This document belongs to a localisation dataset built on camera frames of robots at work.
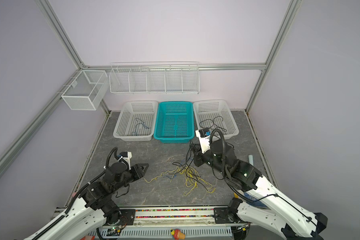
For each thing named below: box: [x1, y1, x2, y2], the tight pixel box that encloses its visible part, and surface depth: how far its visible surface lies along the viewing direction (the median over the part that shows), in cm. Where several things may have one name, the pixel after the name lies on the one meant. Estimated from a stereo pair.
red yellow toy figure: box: [170, 228, 186, 240], surface depth 68 cm
